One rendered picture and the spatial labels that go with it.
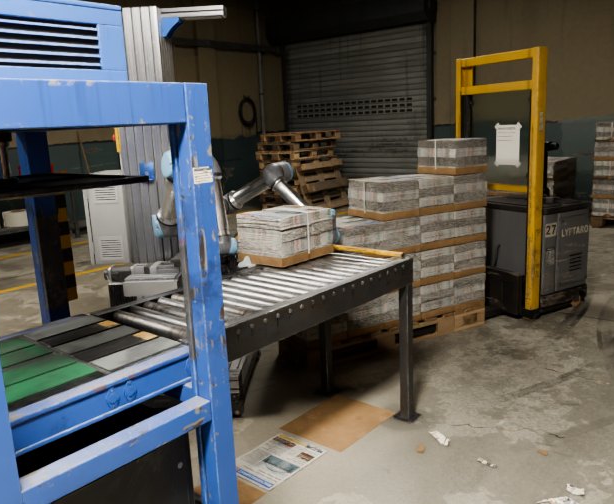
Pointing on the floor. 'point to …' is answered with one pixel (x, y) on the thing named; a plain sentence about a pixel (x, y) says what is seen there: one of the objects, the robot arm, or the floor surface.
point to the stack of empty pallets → (293, 156)
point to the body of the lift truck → (513, 252)
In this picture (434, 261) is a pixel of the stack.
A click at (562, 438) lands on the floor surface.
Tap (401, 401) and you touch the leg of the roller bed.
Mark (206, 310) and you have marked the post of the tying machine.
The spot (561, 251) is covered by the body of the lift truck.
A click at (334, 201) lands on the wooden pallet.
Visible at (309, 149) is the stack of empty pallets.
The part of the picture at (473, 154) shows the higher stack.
